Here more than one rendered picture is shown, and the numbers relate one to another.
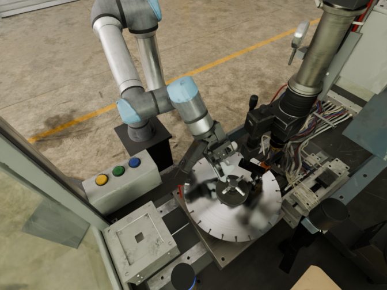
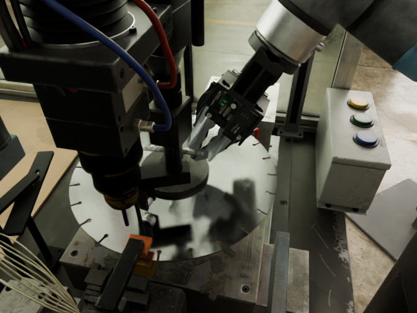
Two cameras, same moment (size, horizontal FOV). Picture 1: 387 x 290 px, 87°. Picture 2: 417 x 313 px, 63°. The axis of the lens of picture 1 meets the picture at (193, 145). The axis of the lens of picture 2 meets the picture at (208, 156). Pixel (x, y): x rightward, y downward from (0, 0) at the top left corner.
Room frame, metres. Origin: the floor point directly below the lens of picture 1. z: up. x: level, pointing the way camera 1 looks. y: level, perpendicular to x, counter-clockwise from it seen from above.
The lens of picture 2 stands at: (0.62, -0.37, 1.33)
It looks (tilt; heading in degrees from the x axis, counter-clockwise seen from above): 41 degrees down; 134
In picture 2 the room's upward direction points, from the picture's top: straight up
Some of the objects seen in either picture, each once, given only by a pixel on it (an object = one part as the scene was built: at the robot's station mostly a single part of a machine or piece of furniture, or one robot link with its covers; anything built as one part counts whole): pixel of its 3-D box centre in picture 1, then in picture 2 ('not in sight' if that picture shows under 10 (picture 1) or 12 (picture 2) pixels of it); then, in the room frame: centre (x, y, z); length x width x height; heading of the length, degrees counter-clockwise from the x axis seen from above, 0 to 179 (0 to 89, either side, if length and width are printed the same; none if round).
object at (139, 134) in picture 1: (140, 125); not in sight; (0.77, 0.29, 0.80); 0.15 x 0.15 x 0.10
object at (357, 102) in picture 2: (102, 180); (358, 104); (0.39, 0.37, 0.90); 0.04 x 0.04 x 0.02
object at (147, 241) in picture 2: (270, 163); (128, 281); (0.40, -0.29, 0.95); 0.10 x 0.03 x 0.07; 122
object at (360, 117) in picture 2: (118, 171); (361, 121); (0.43, 0.31, 0.90); 0.04 x 0.04 x 0.02
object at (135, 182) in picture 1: (125, 182); (345, 146); (0.42, 0.30, 0.82); 0.28 x 0.11 x 0.15; 122
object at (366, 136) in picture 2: (134, 163); (365, 140); (0.47, 0.25, 0.90); 0.04 x 0.04 x 0.02
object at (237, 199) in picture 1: (232, 188); (174, 165); (0.30, -0.12, 0.96); 0.11 x 0.11 x 0.03
